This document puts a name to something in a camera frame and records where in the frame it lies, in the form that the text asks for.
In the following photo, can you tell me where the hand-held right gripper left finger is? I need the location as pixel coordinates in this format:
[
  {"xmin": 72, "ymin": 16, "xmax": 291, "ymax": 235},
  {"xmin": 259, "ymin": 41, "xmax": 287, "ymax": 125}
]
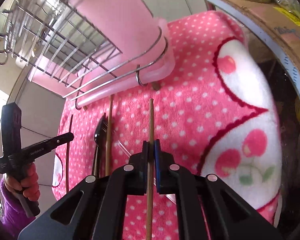
[{"xmin": 18, "ymin": 141, "xmax": 150, "ymax": 240}]

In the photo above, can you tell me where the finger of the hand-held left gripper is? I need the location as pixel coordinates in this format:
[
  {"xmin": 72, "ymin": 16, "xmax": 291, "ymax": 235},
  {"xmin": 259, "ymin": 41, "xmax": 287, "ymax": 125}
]
[{"xmin": 27, "ymin": 133, "xmax": 75, "ymax": 161}]

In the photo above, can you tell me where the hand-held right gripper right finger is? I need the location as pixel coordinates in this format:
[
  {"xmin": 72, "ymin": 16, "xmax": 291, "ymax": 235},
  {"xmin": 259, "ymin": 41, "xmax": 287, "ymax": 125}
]
[{"xmin": 154, "ymin": 139, "xmax": 283, "ymax": 240}]

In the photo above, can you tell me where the dark thin chopstick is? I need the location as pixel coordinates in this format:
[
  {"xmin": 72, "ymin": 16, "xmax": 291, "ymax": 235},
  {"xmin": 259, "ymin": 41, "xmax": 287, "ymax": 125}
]
[{"xmin": 66, "ymin": 114, "xmax": 74, "ymax": 194}]

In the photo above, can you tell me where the light wooden chopstick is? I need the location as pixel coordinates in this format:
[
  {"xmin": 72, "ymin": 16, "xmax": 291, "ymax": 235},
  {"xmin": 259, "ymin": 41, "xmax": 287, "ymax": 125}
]
[{"xmin": 145, "ymin": 99, "xmax": 155, "ymax": 240}]

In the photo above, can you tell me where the brown wooden chopstick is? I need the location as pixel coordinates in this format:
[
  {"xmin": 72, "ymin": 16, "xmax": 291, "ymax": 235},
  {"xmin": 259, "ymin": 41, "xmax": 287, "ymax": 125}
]
[{"xmin": 105, "ymin": 95, "xmax": 114, "ymax": 177}]

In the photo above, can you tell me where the metal wire dish rack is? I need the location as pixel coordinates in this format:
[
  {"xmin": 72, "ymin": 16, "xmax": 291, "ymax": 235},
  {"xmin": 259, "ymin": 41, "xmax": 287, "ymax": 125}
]
[{"xmin": 0, "ymin": 0, "xmax": 169, "ymax": 110}]

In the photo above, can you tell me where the person's left forearm purple sleeve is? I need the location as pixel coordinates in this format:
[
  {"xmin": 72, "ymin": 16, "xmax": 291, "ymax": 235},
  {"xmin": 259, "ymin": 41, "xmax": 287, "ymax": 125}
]
[{"xmin": 0, "ymin": 177, "xmax": 38, "ymax": 239}]

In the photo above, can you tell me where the person's left hand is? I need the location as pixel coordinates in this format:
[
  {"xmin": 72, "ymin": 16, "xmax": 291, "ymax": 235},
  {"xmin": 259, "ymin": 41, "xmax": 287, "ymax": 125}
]
[{"xmin": 4, "ymin": 163, "xmax": 40, "ymax": 202}]

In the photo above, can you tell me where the clear plastic utensil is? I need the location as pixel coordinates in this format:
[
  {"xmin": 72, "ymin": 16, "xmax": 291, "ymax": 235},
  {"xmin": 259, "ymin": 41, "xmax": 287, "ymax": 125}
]
[{"xmin": 115, "ymin": 140, "xmax": 177, "ymax": 203}]

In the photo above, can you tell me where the black spoon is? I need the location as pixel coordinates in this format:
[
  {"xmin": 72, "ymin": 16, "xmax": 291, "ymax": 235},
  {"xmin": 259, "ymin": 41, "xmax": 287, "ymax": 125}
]
[{"xmin": 91, "ymin": 114, "xmax": 108, "ymax": 177}]

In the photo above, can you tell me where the pink polka dot blanket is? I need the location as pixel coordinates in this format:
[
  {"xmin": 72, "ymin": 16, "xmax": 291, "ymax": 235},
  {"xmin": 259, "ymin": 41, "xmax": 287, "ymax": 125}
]
[{"xmin": 51, "ymin": 11, "xmax": 283, "ymax": 240}]

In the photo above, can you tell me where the pink plastic drip tray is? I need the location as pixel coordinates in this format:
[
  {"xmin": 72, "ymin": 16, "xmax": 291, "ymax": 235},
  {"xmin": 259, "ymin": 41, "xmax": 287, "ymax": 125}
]
[{"xmin": 27, "ymin": 0, "xmax": 176, "ymax": 107}]

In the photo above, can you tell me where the dark plastic bag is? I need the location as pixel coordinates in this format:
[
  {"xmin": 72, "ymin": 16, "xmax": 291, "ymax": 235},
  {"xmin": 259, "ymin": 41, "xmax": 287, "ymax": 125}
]
[{"xmin": 250, "ymin": 60, "xmax": 300, "ymax": 230}]

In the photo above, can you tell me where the metal shelf rack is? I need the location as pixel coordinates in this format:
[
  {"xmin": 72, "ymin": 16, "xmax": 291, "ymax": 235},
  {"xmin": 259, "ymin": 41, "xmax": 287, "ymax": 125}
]
[{"xmin": 205, "ymin": 0, "xmax": 300, "ymax": 135}]

